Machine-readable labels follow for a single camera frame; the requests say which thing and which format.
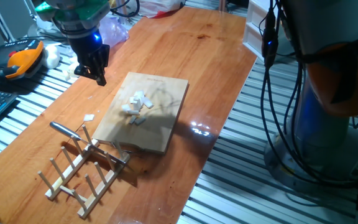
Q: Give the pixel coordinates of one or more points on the orange black teach pendant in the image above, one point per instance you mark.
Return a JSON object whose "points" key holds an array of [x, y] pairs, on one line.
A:
{"points": [[23, 60]]}

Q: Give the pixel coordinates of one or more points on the wooden peg dish rack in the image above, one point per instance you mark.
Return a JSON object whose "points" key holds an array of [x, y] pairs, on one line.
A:
{"points": [[70, 174]]}

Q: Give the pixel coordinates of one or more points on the wooden cutting board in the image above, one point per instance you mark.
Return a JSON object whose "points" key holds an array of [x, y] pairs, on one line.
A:
{"points": [[163, 124]]}

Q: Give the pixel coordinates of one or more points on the clear plastic bag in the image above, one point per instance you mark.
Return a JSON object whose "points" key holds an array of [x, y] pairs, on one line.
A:
{"points": [[113, 31]]}

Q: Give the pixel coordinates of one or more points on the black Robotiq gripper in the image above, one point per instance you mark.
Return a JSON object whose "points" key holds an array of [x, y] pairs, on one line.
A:
{"points": [[89, 51]]}

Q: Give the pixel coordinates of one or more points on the spare white radish piece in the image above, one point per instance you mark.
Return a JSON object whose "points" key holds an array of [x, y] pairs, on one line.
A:
{"points": [[72, 70]]}

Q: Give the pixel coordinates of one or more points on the white red-printed plastic bag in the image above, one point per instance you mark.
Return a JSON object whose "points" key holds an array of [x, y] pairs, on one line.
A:
{"points": [[163, 6]]}

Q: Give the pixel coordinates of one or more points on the white drawer box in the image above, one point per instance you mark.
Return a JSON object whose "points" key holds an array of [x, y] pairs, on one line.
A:
{"points": [[253, 37]]}

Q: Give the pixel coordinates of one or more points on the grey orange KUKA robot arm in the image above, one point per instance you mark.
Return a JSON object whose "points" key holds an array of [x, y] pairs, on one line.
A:
{"points": [[328, 18]]}

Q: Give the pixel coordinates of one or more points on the white radish chunk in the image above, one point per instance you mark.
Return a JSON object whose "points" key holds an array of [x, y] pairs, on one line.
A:
{"points": [[139, 94]]}

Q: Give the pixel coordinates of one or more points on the steel cleaver knife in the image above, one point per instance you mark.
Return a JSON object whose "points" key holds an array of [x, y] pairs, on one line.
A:
{"points": [[64, 129]]}

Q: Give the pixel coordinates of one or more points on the large white radish lump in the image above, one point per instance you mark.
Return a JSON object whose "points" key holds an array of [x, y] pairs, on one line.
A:
{"points": [[53, 57]]}

